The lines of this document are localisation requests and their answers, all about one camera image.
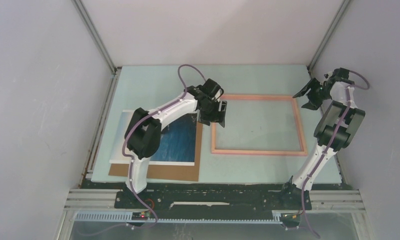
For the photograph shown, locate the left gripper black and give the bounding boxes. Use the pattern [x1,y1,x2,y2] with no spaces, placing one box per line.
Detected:
[197,99,226,127]

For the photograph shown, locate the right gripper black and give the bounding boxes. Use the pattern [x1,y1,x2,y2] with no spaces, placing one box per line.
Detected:
[293,77,332,111]

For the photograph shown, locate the pink wooden picture frame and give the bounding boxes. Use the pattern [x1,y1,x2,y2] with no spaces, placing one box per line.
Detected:
[211,94,308,156]

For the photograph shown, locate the landscape photo print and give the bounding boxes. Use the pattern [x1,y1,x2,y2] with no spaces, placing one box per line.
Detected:
[109,110,197,167]

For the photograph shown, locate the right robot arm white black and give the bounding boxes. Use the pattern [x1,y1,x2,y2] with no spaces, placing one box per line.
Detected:
[278,67,370,209]

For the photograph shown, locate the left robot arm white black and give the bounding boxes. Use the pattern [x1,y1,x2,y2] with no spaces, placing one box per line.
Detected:
[122,78,227,208]

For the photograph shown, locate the brown backing board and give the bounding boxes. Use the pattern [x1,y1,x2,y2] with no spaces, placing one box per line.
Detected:
[107,121,204,183]

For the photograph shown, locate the small circuit board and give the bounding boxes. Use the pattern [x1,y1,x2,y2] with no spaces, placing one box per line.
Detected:
[131,212,150,221]

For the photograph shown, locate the right corner metal post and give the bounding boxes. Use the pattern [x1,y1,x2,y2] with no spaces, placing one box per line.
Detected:
[307,0,353,74]

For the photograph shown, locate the corner metal post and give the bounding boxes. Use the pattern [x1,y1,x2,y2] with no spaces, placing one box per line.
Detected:
[70,0,118,74]
[307,0,353,74]

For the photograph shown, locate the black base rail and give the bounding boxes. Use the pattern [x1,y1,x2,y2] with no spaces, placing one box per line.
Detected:
[114,183,312,221]

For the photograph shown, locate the aluminium frame rails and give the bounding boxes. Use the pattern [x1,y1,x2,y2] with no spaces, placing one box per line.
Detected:
[56,184,373,240]

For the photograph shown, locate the left corner metal post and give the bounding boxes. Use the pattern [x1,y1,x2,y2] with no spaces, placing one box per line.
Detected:
[70,0,118,74]

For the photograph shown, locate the white cable duct strip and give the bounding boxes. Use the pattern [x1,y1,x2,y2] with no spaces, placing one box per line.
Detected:
[74,211,282,224]

